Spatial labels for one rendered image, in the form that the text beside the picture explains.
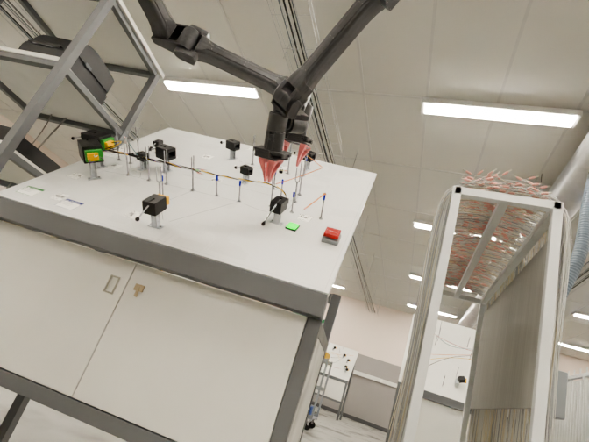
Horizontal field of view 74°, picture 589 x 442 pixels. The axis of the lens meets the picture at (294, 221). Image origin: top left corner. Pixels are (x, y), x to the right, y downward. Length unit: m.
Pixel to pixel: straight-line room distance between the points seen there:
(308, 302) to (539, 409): 0.71
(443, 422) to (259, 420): 2.88
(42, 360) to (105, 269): 0.30
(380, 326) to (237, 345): 11.34
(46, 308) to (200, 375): 0.53
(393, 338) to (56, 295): 11.38
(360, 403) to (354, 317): 2.39
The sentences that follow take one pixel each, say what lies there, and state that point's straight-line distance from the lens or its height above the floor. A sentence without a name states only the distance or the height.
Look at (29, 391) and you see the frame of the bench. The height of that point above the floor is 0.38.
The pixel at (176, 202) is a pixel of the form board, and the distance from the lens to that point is 1.49.
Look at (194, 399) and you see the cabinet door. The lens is 1.16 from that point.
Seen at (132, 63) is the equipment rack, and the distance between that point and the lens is 2.38.
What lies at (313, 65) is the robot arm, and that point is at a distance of 1.12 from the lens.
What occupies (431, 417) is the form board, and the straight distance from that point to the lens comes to 3.87.
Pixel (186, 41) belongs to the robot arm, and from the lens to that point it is 1.33.
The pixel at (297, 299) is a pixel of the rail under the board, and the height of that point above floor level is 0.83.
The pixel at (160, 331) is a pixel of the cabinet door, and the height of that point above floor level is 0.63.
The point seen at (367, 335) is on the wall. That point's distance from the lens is 12.37.
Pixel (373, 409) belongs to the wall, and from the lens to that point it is 12.20.
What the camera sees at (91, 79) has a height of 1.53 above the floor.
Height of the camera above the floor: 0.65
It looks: 20 degrees up
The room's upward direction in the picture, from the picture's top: 19 degrees clockwise
